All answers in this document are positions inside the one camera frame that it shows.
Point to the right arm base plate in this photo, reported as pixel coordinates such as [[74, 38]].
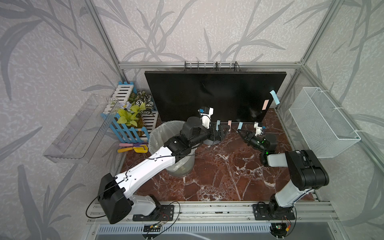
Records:
[[269, 212]]

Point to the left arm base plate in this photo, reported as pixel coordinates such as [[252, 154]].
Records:
[[164, 213]]

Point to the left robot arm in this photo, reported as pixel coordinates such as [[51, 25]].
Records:
[[116, 194]]

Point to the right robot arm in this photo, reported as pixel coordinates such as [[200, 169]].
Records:
[[306, 171]]

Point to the aluminium front rail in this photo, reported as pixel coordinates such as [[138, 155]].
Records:
[[245, 212]]

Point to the clear plastic tray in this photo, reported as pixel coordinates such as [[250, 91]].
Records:
[[79, 140]]

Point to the pink sticky note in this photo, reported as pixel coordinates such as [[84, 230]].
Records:
[[230, 125], [265, 105]]

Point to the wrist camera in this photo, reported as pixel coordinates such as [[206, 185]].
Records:
[[259, 129], [206, 113]]

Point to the black computer monitor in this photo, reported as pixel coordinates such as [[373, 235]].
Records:
[[235, 96]]

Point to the pink sticky note bottom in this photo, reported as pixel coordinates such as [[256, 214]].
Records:
[[230, 125]]

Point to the round grey monitor stand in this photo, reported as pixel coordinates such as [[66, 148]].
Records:
[[211, 140]]

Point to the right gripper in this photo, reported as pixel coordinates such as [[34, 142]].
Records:
[[250, 136]]

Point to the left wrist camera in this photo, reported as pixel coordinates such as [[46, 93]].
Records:
[[206, 113]]

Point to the yellow purple toy tools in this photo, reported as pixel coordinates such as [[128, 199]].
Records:
[[138, 147]]

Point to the black wire rack behind monitor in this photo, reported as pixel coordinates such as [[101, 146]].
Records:
[[214, 66]]

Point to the small circuit board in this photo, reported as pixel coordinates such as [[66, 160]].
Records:
[[155, 228]]

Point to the mesh trash bin with bag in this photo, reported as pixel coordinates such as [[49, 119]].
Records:
[[168, 134]]

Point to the blue white picket planter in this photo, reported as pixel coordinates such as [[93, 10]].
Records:
[[123, 133]]

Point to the white wire mesh basket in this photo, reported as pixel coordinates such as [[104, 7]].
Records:
[[325, 129]]

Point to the blue sticky note right edge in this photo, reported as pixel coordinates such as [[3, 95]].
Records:
[[275, 97]]

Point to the pink sticky note right side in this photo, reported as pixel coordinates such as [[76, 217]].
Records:
[[265, 105]]

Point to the green artificial plant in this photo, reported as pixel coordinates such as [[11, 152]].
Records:
[[131, 113]]

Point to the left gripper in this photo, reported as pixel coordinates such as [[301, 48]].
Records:
[[220, 137]]

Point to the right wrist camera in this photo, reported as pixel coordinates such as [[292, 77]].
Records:
[[259, 129]]

